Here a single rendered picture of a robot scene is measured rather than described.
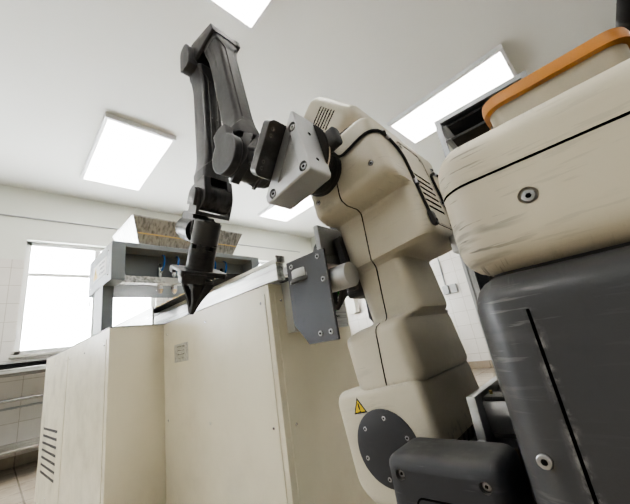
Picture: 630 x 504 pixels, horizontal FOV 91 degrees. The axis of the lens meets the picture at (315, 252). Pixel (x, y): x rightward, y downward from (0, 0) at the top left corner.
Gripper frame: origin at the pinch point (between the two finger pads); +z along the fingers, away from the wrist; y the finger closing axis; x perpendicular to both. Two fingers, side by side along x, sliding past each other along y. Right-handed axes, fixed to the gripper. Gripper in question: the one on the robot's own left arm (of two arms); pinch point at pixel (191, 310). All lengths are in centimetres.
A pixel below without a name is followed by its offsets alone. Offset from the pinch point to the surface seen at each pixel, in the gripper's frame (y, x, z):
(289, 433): -22.9, 15.0, 26.5
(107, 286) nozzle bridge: -3, -81, 14
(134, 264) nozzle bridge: -12, -83, 5
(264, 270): -22.0, -5.8, -9.4
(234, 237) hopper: -60, -88, -14
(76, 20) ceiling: 10, -221, -136
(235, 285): -21.9, -18.5, -1.9
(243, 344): -21.0, -7.4, 12.7
